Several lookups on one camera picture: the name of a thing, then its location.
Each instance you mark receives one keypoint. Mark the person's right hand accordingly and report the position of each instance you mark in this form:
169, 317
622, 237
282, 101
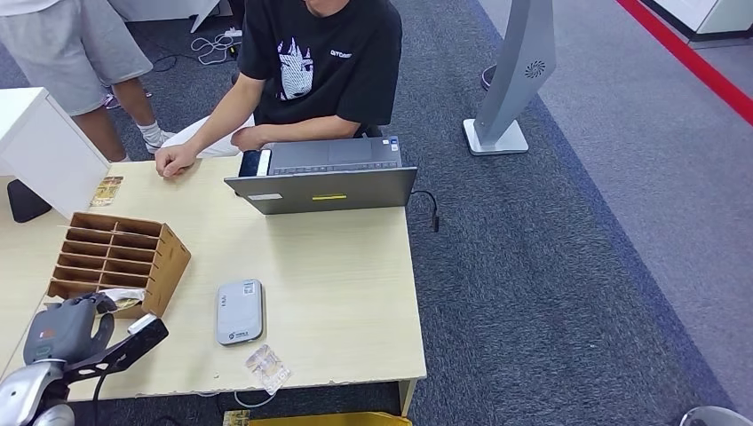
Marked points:
175, 160

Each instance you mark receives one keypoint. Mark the person's left hand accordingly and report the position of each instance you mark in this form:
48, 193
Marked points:
248, 139

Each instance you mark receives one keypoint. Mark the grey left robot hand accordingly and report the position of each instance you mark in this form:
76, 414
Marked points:
62, 332

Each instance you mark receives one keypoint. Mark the white key card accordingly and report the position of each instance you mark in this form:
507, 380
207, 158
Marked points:
126, 294

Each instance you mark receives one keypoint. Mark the gold printed card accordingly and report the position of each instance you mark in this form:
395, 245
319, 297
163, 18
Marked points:
106, 191

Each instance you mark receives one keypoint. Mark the person's right forearm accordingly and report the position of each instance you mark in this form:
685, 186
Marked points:
223, 114

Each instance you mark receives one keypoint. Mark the person's left forearm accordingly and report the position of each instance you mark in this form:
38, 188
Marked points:
312, 126

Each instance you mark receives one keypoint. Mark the person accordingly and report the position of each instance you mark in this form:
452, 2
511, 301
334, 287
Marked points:
70, 47
335, 82

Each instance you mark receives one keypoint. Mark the wooden card organizer box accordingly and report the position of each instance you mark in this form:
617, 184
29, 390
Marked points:
167, 264

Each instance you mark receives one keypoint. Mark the grey card reader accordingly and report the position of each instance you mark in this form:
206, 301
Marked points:
240, 313

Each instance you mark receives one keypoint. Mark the small printed card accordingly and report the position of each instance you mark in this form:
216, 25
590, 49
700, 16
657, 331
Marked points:
235, 418

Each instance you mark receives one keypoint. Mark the glossy printed card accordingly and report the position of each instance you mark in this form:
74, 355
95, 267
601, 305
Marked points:
268, 369

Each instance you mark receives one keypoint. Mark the black smartphone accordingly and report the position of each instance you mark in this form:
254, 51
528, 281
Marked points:
250, 163

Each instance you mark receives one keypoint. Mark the grey laptop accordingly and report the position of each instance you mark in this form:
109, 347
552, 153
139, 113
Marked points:
326, 193

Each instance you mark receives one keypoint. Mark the white power strip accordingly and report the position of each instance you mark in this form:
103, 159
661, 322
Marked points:
233, 32

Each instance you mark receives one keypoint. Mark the black bin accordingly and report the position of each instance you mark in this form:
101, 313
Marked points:
26, 203

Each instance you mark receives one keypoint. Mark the dark round base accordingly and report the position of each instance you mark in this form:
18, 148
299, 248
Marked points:
487, 77

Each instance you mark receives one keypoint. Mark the grey floor stand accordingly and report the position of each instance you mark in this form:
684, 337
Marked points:
517, 76

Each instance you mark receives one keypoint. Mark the yellow box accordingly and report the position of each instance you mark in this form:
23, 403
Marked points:
329, 420

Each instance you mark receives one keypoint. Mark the white low furniture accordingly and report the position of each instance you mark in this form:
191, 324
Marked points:
700, 14

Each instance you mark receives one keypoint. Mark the grey round object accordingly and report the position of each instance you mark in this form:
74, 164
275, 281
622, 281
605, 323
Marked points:
712, 417

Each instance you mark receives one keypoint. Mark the white desk frame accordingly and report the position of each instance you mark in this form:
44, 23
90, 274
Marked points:
170, 9

